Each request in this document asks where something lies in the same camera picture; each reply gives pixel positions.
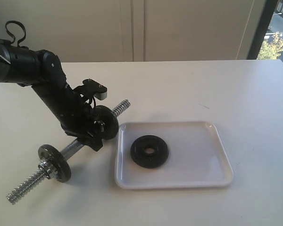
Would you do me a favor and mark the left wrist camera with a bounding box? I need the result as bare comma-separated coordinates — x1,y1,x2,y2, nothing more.
74,79,108,101

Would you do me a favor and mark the white plastic tray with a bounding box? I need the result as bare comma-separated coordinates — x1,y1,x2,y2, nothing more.
115,121,233,190

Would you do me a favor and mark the black weight plate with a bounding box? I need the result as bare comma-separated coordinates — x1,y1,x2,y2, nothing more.
38,144,71,183
130,135,169,169

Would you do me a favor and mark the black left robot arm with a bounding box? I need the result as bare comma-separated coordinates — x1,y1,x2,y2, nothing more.
0,40,107,151

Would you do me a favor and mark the chrome spinlock collar nut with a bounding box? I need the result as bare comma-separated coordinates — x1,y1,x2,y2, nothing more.
38,161,58,179

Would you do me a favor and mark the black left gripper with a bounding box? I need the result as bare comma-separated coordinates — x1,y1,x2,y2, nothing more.
54,94,108,151

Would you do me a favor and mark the black weight plate far end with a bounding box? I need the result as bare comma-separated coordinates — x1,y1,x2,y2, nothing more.
93,105,119,140

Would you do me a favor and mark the chrome threaded dumbbell bar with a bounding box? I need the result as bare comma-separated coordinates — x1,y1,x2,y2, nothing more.
6,99,131,205

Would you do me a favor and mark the black window frame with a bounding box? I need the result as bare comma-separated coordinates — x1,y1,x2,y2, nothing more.
246,0,278,60

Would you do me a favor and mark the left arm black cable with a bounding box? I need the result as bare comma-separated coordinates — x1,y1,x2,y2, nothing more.
4,20,26,47

